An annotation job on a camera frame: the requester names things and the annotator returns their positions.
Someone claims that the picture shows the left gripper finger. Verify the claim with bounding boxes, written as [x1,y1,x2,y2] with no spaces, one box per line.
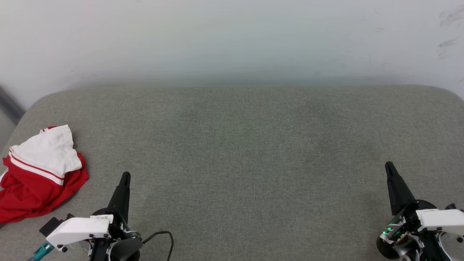
[108,172,131,222]

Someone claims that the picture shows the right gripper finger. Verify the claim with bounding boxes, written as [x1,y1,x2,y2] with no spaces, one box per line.
[385,161,417,216]

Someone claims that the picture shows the grey fabric sofa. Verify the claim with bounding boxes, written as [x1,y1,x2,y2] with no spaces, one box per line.
[0,85,464,261]

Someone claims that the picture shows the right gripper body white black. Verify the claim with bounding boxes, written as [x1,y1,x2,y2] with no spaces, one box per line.
[376,199,464,261]

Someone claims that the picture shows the red and white shorts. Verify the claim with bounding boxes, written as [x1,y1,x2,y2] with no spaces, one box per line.
[0,125,89,224]

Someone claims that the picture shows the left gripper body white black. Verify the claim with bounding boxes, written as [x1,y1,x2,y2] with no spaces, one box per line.
[46,208,142,261]

